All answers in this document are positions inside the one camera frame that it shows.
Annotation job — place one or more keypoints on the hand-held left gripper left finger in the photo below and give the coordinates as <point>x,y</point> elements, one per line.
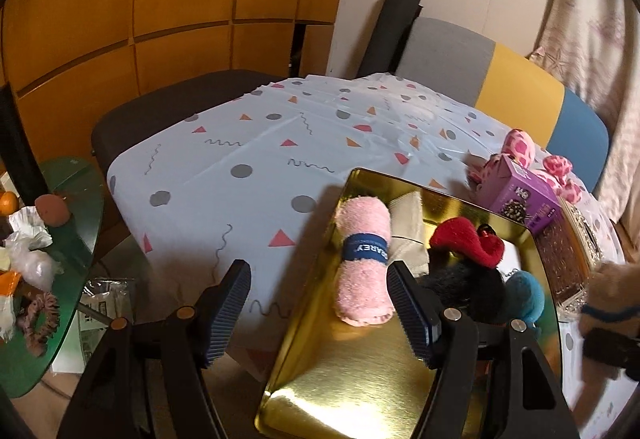
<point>230,309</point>

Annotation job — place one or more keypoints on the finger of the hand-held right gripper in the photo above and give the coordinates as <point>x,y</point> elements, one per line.
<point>610,349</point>

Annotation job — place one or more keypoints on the grey yellow blue chair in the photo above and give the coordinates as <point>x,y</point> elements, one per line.
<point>520,84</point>

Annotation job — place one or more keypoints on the black plush with red bow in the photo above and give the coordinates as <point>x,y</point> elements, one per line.
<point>465,284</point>

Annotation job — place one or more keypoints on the orange fruit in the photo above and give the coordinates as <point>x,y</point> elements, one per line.
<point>7,203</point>

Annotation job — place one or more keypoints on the patterned plastic tablecloth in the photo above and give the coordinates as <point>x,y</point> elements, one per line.
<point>225,169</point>

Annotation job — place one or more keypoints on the beige cloth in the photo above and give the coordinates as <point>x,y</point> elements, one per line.
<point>407,224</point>

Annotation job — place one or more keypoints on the black pole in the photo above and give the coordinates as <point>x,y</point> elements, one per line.
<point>17,144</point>

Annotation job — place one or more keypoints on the gold metal tray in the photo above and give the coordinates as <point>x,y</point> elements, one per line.
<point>340,379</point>

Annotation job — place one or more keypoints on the clear plastic packet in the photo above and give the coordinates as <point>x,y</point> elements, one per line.
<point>105,299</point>

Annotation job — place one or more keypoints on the black rolled mat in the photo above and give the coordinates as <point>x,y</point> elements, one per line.
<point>395,29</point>

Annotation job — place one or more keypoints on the purple carton box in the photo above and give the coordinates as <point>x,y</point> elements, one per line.
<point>525,189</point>

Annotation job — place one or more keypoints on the orange and white wrapper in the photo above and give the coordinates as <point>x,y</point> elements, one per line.
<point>7,304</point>

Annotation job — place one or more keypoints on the beige plush with blue collar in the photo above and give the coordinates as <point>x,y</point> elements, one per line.
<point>615,289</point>

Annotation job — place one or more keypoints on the pink towel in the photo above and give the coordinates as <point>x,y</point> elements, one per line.
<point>360,284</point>

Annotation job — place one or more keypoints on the brown scrunchie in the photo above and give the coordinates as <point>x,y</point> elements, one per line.
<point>47,309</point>

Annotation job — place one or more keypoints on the brown ball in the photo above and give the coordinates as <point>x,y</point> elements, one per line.
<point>51,210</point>

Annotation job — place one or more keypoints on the white crumpled plastic bag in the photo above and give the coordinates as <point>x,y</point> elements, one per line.
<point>32,266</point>
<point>30,226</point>

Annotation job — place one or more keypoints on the pink patterned curtain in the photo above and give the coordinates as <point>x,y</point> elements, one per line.
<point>600,44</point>

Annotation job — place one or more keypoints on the pink spotted giraffe plush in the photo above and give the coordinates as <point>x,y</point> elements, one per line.
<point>520,144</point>

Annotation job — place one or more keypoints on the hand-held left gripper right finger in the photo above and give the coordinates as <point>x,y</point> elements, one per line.
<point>407,309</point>

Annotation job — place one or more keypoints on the green glass side table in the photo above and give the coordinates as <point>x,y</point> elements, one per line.
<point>80,219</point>

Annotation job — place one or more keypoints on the blue plush toy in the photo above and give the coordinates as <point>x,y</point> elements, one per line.
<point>525,294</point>

